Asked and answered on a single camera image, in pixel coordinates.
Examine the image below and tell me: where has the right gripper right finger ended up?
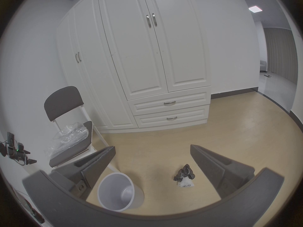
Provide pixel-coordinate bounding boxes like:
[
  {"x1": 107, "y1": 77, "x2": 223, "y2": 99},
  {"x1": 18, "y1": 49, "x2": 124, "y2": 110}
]
[{"x1": 190, "y1": 144, "x2": 255, "y2": 201}]

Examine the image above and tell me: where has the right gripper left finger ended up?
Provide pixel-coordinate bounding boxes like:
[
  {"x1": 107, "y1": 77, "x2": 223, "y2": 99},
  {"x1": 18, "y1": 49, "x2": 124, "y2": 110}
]
[{"x1": 51, "y1": 146, "x2": 116, "y2": 201}]

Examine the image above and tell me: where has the black plastic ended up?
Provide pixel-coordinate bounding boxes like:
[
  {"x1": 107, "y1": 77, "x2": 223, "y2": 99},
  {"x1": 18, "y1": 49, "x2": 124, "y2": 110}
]
[{"x1": 173, "y1": 164, "x2": 196, "y2": 182}]

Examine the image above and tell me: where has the clear plastic bag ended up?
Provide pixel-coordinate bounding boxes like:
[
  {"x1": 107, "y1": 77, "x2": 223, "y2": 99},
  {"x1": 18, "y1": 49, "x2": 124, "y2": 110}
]
[{"x1": 45, "y1": 122, "x2": 89, "y2": 160}]

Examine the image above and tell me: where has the white trash bin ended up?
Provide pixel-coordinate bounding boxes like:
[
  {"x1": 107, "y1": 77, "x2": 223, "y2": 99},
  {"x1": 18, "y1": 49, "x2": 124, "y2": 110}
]
[{"x1": 97, "y1": 173, "x2": 145, "y2": 212}]

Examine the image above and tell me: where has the grey padded white chair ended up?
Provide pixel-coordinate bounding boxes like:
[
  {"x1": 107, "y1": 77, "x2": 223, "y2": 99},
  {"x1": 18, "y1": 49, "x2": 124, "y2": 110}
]
[{"x1": 44, "y1": 86, "x2": 121, "y2": 173}]

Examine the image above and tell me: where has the white wardrobe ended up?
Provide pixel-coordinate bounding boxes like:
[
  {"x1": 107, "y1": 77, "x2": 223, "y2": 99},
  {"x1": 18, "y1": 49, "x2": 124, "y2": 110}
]
[{"x1": 56, "y1": 0, "x2": 211, "y2": 133}]

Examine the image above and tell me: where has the grey curtain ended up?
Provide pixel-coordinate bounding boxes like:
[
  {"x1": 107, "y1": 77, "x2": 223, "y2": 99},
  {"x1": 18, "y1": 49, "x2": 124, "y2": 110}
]
[{"x1": 264, "y1": 27, "x2": 299, "y2": 83}]

